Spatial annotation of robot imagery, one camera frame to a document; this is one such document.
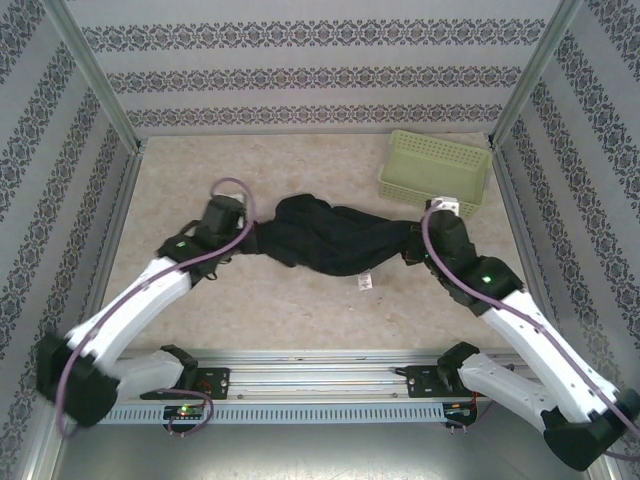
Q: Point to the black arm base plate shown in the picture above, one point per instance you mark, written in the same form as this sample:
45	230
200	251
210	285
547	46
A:
420	382
217	382

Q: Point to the aluminium base rail extrusion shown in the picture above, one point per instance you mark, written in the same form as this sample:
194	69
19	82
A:
320	380

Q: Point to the aluminium frame post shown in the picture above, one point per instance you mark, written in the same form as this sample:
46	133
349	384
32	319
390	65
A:
95	75
535	75

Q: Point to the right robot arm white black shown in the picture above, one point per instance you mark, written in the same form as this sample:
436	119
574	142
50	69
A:
530	330

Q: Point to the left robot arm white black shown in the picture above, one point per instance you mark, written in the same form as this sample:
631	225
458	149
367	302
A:
150	295

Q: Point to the black t-shirt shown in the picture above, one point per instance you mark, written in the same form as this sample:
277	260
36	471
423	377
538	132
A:
320	235

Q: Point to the small controller circuit board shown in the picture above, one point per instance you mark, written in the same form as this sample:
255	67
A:
460	410
185	411

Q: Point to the light green perforated plastic basket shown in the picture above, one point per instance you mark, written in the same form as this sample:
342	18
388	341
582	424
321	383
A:
430	170

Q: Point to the aluminium side rail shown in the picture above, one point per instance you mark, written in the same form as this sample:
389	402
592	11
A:
116	220
519	225

